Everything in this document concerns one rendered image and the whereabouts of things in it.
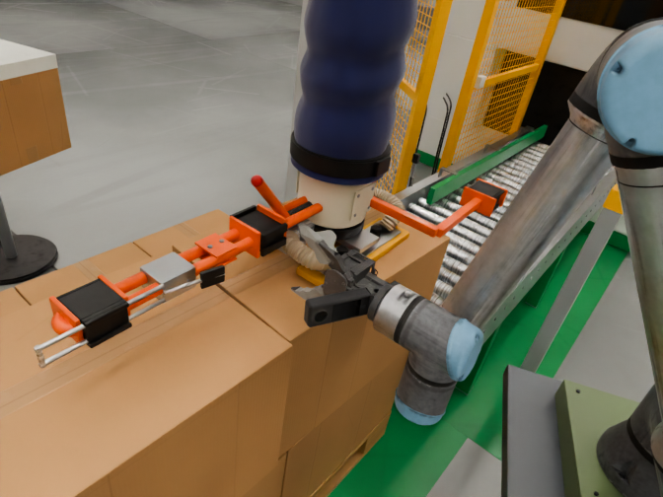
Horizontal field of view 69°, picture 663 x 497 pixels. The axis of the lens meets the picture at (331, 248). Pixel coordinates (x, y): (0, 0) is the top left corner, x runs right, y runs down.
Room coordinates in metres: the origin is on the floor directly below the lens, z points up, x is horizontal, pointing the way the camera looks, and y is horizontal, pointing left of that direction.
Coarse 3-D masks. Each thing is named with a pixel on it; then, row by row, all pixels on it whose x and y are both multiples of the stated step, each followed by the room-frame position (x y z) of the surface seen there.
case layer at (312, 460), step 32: (192, 224) 1.59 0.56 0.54; (224, 224) 1.63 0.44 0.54; (96, 256) 1.30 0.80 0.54; (128, 256) 1.32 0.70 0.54; (32, 288) 1.09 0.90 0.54; (64, 288) 1.12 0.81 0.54; (384, 384) 1.06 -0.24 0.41; (352, 416) 0.93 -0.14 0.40; (384, 416) 1.14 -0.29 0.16; (320, 448) 0.80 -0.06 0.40; (352, 448) 0.98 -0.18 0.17; (288, 480) 0.70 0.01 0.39; (320, 480) 0.84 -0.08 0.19
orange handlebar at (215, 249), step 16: (288, 208) 0.91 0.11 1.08; (320, 208) 0.94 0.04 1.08; (384, 208) 0.99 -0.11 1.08; (400, 208) 0.99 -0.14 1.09; (464, 208) 1.04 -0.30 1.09; (288, 224) 0.85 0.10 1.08; (416, 224) 0.94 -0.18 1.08; (432, 224) 0.94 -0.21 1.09; (448, 224) 0.95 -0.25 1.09; (208, 240) 0.74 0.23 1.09; (224, 240) 0.75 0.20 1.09; (192, 256) 0.70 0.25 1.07; (208, 256) 0.69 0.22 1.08; (224, 256) 0.71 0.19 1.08; (128, 288) 0.59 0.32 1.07; (144, 288) 0.58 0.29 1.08; (64, 320) 0.49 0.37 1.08
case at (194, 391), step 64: (0, 320) 0.59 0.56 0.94; (192, 320) 0.67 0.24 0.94; (256, 320) 0.69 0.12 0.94; (0, 384) 0.46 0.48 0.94; (64, 384) 0.48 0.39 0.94; (128, 384) 0.50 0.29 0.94; (192, 384) 0.52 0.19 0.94; (256, 384) 0.57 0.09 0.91; (0, 448) 0.36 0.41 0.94; (64, 448) 0.38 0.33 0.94; (128, 448) 0.39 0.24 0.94; (192, 448) 0.46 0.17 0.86; (256, 448) 0.58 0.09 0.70
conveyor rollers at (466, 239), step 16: (544, 144) 3.25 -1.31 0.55; (512, 160) 2.89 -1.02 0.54; (528, 160) 2.93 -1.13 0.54; (480, 176) 2.54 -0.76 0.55; (496, 176) 2.58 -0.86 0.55; (512, 176) 2.62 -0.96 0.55; (528, 176) 2.66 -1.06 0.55; (512, 192) 2.41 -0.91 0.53; (416, 208) 2.04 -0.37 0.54; (432, 208) 2.08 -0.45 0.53; (448, 208) 2.13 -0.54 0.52; (496, 208) 2.18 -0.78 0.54; (464, 224) 1.98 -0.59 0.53; (480, 224) 2.03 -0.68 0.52; (464, 240) 1.81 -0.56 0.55; (480, 240) 1.84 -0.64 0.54; (448, 256) 1.65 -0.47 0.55; (464, 256) 1.69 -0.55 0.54; (448, 272) 1.54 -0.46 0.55; (448, 288) 1.44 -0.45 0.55
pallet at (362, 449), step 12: (384, 420) 1.14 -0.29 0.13; (372, 432) 1.08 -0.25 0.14; (384, 432) 1.17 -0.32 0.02; (360, 444) 1.02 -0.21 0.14; (372, 444) 1.10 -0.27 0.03; (348, 456) 0.96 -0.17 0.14; (360, 456) 1.05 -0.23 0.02; (336, 468) 0.91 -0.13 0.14; (348, 468) 0.99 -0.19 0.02; (336, 480) 0.94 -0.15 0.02; (324, 492) 0.89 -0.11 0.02
